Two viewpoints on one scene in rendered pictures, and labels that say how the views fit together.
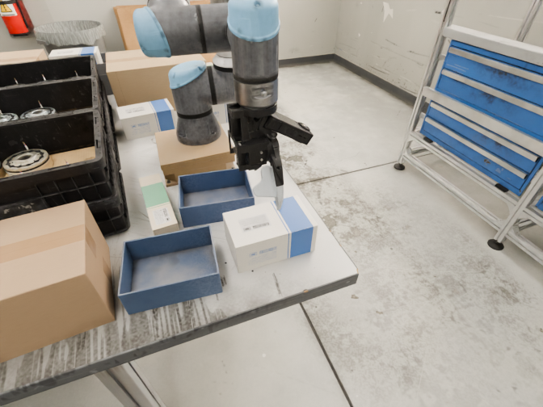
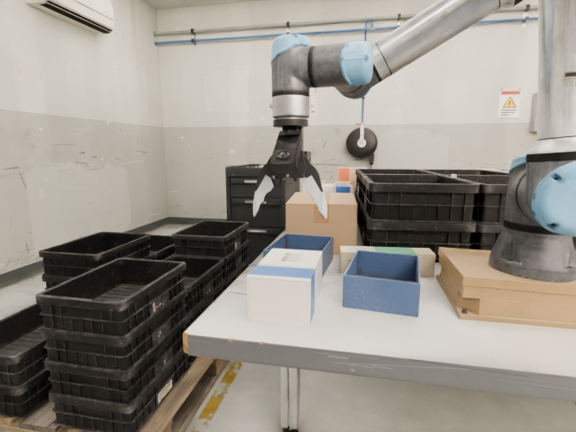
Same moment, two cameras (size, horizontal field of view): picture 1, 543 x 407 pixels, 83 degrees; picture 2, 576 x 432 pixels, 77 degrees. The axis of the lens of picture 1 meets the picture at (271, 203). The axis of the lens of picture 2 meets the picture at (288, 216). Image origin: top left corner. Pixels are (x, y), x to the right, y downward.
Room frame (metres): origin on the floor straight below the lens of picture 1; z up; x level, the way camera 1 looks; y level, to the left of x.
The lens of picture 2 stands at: (0.92, -0.61, 1.02)
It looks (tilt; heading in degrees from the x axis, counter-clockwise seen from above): 10 degrees down; 122
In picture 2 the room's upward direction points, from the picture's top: straight up
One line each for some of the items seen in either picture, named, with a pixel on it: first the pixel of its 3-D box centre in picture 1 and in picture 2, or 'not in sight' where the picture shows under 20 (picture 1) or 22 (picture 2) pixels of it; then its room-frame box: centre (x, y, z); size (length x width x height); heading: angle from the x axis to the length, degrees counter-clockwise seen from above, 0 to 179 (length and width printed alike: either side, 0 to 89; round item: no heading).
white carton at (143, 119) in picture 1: (147, 119); not in sight; (1.17, 0.50, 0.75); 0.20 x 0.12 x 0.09; 117
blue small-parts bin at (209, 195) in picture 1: (216, 195); (383, 279); (0.69, 0.16, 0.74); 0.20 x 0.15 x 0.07; 104
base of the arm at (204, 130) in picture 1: (196, 121); (533, 245); (0.97, 0.25, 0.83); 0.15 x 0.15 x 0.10
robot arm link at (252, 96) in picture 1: (257, 90); (289, 110); (0.52, 0.02, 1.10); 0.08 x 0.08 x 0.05
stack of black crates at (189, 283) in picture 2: not in sight; (180, 304); (-0.34, 0.45, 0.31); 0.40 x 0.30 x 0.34; 111
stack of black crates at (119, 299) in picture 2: not in sight; (125, 337); (-0.20, 0.08, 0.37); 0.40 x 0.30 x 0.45; 111
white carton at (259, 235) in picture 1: (269, 232); (288, 282); (0.53, 0.01, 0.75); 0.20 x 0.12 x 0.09; 111
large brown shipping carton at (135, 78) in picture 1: (159, 79); not in sight; (1.47, 0.52, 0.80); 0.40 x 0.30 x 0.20; 113
